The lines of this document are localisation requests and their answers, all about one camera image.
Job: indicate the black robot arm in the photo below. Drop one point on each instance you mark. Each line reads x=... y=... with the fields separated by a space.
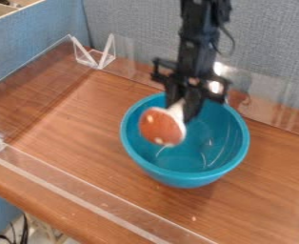
x=202 y=20

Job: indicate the clear acrylic back barrier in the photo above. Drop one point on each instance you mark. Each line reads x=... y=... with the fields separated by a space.
x=262 y=98

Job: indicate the clear acrylic barrier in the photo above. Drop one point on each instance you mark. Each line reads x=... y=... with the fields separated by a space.
x=131 y=217
x=262 y=98

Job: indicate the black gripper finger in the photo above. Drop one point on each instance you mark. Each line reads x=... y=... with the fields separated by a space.
x=191 y=106
x=173 y=93

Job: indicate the clear acrylic front barrier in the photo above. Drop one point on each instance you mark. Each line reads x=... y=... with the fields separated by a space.
x=131 y=217

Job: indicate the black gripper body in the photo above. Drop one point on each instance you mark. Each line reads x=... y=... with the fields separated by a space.
x=191 y=72

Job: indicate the clear acrylic triangular bracket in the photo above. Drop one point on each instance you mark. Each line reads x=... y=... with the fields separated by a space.
x=94 y=59

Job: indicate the blue plastic bowl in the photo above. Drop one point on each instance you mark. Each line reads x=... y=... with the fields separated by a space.
x=213 y=149

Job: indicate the brown and white toy mushroom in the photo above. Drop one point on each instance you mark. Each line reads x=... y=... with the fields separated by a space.
x=161 y=125

